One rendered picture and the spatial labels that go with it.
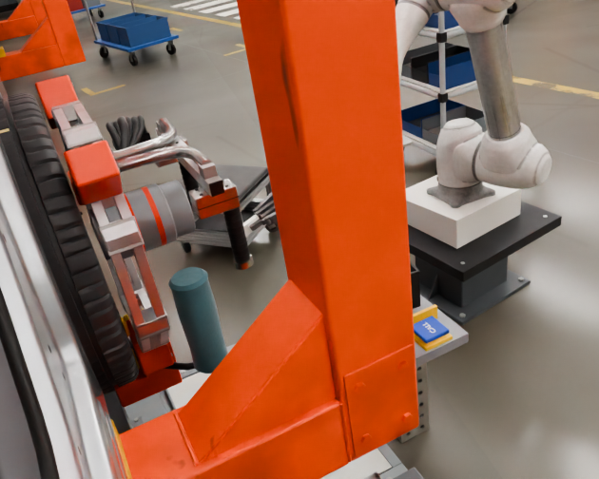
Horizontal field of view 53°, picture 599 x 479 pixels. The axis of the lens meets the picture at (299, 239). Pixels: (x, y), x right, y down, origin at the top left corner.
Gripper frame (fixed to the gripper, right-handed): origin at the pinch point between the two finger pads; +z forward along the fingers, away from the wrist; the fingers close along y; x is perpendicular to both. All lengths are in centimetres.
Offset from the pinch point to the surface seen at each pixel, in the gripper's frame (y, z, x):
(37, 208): 29, 36, -47
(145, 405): -9, 51, 35
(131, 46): -525, -99, 78
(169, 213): 11.3, 16.4, -22.6
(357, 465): 35, 13, 61
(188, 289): 20.8, 22.9, -9.7
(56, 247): 32, 37, -40
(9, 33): -549, -3, 15
